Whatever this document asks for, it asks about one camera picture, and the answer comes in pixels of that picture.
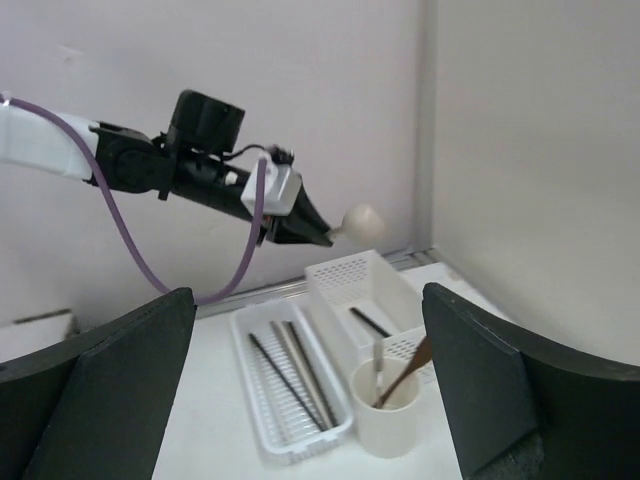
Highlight cream cylindrical cup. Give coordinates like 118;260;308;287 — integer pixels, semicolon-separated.
348;360;422;459

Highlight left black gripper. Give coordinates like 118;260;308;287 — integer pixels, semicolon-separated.
171;160;333;248

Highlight silver metal chopstick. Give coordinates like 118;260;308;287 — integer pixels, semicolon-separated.
270;321;329;430

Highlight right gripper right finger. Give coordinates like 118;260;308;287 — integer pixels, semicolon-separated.
422;282;639;479

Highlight white perforated flat tray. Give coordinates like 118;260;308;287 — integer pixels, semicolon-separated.
231;300;354;465

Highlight cream spoon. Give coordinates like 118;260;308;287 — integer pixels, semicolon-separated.
327;203;386;246

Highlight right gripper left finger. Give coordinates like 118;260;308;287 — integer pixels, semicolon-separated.
1;287;195;479

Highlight small silver fork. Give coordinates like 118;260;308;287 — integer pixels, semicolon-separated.
372;340;384;401

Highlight white perforated square box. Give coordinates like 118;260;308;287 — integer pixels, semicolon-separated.
305;250;425;381

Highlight brown wooden fork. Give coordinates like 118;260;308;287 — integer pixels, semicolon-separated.
372;336;433;409

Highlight black thin chopstick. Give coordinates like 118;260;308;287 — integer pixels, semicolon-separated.
248;333;326;432

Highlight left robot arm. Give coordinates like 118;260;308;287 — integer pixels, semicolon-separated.
1;90;333;247

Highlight black spoon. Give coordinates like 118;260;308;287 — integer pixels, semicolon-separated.
349;307;391;338

